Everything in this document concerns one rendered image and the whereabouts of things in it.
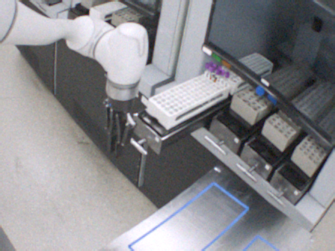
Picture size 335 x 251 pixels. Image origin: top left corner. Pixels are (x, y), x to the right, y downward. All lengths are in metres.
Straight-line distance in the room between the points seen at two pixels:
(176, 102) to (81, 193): 0.97
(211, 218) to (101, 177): 1.18
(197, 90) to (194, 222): 0.51
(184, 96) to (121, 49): 0.44
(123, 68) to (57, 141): 1.41
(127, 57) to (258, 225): 0.58
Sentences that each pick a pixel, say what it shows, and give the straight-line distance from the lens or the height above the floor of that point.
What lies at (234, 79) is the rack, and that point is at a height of 0.86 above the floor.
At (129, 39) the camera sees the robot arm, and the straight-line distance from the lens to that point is 0.97.
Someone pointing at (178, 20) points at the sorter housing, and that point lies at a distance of 1.49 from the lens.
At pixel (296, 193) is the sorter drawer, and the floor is 0.79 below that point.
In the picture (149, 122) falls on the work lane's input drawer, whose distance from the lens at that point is 1.30.
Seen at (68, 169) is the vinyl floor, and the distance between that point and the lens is 2.22.
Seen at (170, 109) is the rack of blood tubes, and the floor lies 0.87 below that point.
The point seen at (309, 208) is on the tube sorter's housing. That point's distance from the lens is 1.35.
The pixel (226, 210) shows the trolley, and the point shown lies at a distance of 1.12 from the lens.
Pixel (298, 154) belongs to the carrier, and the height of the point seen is 0.86.
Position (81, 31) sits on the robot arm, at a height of 1.18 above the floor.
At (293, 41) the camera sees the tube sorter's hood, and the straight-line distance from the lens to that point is 1.16.
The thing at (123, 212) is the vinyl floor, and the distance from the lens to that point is 2.05.
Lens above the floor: 1.70
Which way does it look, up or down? 43 degrees down
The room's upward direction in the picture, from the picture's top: 11 degrees clockwise
